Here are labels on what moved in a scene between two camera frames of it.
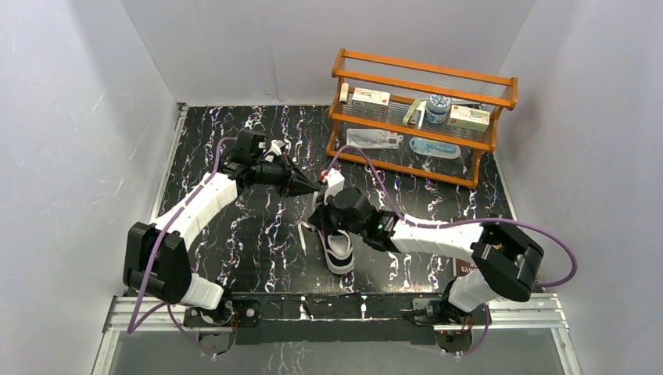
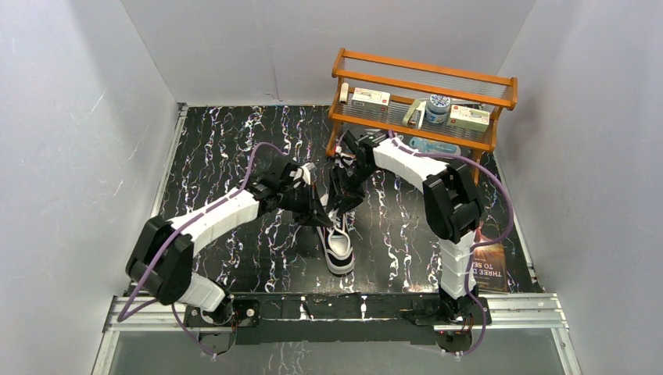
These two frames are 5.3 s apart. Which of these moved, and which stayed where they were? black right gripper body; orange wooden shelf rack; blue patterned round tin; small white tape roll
Moved: black right gripper body
Stayed: orange wooden shelf rack; blue patterned round tin; small white tape roll
